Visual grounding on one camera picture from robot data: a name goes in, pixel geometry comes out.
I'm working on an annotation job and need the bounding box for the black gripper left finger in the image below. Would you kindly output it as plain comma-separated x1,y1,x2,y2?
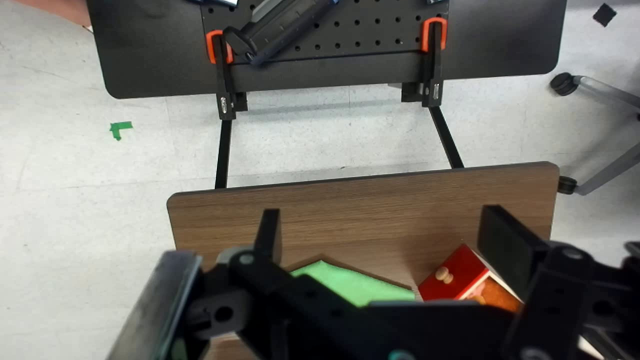
226,209,365,360

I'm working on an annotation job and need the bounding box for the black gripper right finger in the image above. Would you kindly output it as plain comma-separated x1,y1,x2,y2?
475,204,640,360

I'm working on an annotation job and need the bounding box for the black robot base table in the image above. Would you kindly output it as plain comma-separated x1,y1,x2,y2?
86,0,567,101

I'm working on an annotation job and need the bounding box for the red wooden drawer box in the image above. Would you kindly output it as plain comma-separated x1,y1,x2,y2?
416,242,526,317

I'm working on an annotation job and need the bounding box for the green block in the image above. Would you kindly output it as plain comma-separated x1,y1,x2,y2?
290,259,419,311

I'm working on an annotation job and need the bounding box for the brown wooden table top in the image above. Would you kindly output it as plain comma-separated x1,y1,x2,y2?
166,160,561,360

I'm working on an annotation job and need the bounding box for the office chair base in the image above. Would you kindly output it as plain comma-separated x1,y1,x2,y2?
548,70,640,198

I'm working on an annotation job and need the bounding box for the green floor tape mark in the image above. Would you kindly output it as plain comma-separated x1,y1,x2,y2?
107,121,136,143

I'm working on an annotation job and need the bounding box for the orange black bar clamp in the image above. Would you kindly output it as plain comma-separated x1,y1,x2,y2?
399,16,450,110
203,27,250,122

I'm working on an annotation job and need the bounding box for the black grey handheld device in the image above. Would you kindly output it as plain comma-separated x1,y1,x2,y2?
223,0,337,69

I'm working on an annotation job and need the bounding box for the black perforated mounting board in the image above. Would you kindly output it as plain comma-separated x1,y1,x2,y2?
197,0,452,64

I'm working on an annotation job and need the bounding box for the black metal table frame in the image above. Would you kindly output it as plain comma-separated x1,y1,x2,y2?
211,107,467,191

